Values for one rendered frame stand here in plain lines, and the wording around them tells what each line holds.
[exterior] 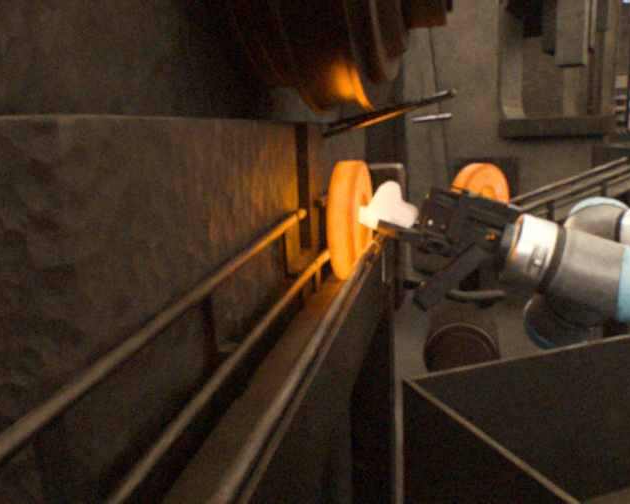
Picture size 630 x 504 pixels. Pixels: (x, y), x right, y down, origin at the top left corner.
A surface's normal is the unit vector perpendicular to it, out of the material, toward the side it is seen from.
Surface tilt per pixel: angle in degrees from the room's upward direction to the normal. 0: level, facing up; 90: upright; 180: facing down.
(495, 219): 90
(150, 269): 90
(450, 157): 90
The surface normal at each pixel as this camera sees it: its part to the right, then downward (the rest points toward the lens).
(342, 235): -0.24, 0.30
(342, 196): -0.23, -0.33
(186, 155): 0.97, 0.01
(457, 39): -0.47, 0.19
